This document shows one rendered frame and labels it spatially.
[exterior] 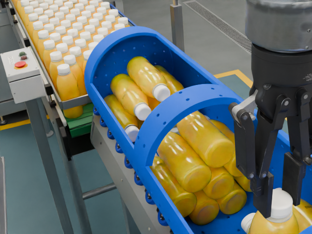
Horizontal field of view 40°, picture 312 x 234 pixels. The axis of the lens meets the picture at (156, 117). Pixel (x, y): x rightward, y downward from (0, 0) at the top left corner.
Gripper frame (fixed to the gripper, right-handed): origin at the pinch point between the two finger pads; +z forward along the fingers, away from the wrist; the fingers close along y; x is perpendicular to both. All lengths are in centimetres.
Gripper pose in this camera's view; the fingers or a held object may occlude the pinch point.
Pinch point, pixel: (277, 185)
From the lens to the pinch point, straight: 58.5
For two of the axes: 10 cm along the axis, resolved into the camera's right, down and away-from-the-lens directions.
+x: -3.9, -4.7, 7.9
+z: 0.9, 8.4, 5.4
